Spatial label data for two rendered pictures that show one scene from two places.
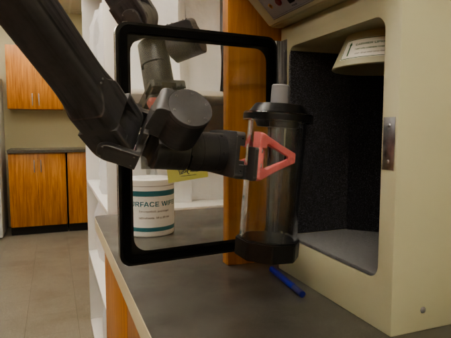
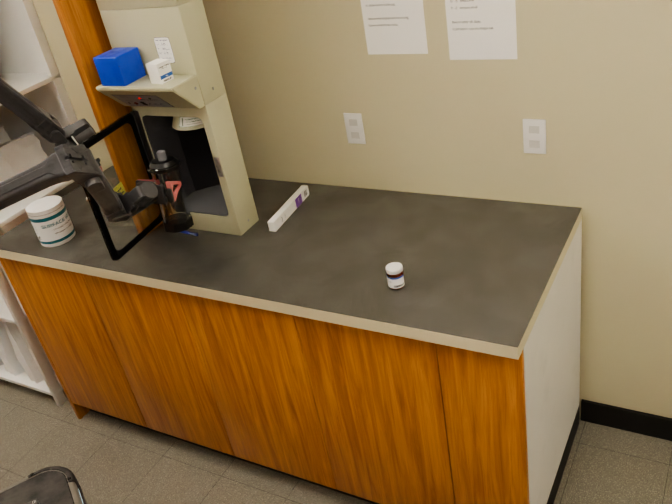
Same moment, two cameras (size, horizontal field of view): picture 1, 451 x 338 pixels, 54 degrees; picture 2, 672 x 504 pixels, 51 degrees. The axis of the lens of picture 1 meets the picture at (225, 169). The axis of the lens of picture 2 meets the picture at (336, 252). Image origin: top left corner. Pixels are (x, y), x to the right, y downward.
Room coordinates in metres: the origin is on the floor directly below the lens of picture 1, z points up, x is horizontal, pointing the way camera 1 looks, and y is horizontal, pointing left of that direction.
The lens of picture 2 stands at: (-1.36, 0.74, 2.09)
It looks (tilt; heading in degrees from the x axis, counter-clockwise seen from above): 31 degrees down; 325
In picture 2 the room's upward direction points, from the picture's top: 11 degrees counter-clockwise
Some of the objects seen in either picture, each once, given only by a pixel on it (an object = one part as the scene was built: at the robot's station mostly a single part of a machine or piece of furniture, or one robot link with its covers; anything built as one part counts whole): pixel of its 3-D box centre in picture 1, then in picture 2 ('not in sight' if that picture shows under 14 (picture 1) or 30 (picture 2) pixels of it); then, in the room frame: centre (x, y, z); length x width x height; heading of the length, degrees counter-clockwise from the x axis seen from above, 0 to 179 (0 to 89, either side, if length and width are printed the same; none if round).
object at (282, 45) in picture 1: (279, 143); (151, 165); (0.86, -0.10, 1.19); 0.03 x 0.02 x 0.39; 21
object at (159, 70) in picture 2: not in sight; (159, 71); (0.64, -0.14, 1.54); 0.05 x 0.05 x 0.06; 14
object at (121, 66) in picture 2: not in sight; (120, 66); (0.78, -0.08, 1.56); 0.10 x 0.10 x 0.09; 21
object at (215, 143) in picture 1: (209, 151); (146, 196); (0.65, 0.02, 1.19); 0.10 x 0.07 x 0.07; 24
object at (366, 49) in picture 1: (387, 52); (195, 112); (0.74, -0.26, 1.34); 0.18 x 0.18 x 0.05
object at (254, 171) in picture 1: (262, 155); (168, 188); (0.65, -0.05, 1.18); 0.09 x 0.07 x 0.07; 114
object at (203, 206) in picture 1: (203, 145); (122, 186); (0.79, 0.04, 1.19); 0.30 x 0.01 x 0.40; 117
